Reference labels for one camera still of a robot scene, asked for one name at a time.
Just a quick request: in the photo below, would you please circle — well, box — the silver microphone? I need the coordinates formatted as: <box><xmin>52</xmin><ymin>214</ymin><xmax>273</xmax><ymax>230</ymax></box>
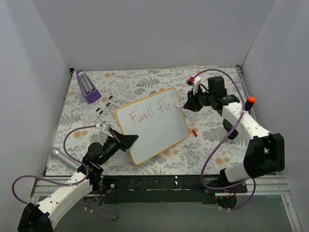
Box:
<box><xmin>49</xmin><ymin>146</ymin><xmax>80</xmax><ymax>170</ymax></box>

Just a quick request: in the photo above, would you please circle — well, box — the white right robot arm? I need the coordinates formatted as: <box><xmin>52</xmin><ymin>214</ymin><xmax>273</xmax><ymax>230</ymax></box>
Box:
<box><xmin>183</xmin><ymin>76</ymin><xmax>285</xmax><ymax>192</ymax></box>

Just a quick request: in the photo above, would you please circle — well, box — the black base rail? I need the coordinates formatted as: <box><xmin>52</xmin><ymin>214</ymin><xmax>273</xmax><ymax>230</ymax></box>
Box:
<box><xmin>83</xmin><ymin>174</ymin><xmax>247</xmax><ymax>206</ymax></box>

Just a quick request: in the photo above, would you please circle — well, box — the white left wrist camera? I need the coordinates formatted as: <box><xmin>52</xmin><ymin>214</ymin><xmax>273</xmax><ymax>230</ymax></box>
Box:
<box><xmin>99</xmin><ymin>122</ymin><xmax>111</xmax><ymax>136</ymax></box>

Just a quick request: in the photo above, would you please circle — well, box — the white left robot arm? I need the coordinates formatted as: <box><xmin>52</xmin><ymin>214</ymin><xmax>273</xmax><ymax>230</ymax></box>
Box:
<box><xmin>17</xmin><ymin>128</ymin><xmax>138</xmax><ymax>232</ymax></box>

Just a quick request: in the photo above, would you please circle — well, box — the black orange-tipped flashlight on stand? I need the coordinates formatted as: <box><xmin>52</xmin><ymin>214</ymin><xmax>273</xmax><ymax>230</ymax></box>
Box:
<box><xmin>222</xmin><ymin>96</ymin><xmax>256</xmax><ymax>140</ymax></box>

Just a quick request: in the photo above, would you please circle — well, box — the yellow framed whiteboard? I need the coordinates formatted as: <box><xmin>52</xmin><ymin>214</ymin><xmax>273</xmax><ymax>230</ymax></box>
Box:
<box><xmin>115</xmin><ymin>87</ymin><xmax>190</xmax><ymax>165</ymax></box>

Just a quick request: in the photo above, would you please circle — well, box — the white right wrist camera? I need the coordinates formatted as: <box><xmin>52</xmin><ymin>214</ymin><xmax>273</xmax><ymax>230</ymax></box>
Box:
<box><xmin>187</xmin><ymin>76</ymin><xmax>201</xmax><ymax>95</ymax></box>

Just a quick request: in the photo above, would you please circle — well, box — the floral patterned tablecloth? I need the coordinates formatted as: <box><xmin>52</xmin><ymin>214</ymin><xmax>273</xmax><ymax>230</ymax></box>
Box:
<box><xmin>45</xmin><ymin>67</ymin><xmax>266</xmax><ymax>176</ymax></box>

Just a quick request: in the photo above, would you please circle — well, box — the purple metronome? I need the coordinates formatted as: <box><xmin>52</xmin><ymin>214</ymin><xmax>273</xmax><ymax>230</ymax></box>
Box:
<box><xmin>76</xmin><ymin>69</ymin><xmax>101</xmax><ymax>103</ymax></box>

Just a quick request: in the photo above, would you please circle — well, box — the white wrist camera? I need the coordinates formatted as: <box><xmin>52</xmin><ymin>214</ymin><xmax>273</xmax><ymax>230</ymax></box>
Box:
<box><xmin>187</xmin><ymin>76</ymin><xmax>201</xmax><ymax>95</ymax></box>
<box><xmin>99</xmin><ymin>122</ymin><xmax>111</xmax><ymax>136</ymax></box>

